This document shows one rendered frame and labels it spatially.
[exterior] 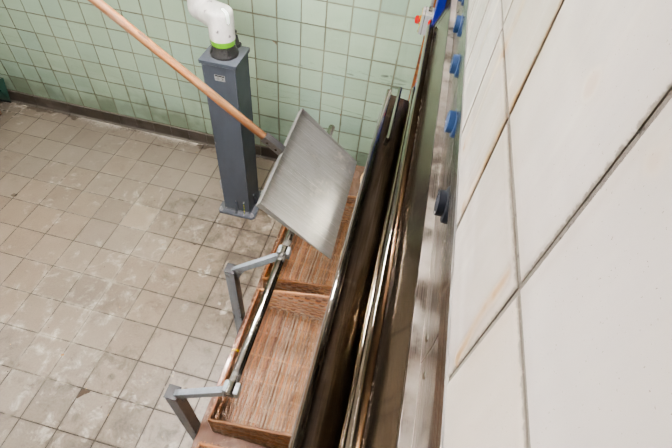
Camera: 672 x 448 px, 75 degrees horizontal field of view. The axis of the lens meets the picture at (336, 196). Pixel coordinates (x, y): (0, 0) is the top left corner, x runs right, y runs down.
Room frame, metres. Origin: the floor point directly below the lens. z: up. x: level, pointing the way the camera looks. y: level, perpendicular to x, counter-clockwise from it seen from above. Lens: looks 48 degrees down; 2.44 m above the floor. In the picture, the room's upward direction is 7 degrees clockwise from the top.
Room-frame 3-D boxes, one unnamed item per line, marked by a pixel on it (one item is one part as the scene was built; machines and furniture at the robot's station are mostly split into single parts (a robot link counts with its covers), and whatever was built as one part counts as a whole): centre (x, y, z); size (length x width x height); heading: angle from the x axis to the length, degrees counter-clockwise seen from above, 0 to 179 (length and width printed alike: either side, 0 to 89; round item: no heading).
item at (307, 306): (0.65, 0.09, 0.72); 0.56 x 0.49 x 0.28; 173
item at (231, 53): (2.08, 0.66, 1.23); 0.26 x 0.15 x 0.06; 172
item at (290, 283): (1.23, 0.01, 0.72); 0.56 x 0.49 x 0.28; 171
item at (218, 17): (2.03, 0.68, 1.36); 0.16 x 0.13 x 0.19; 51
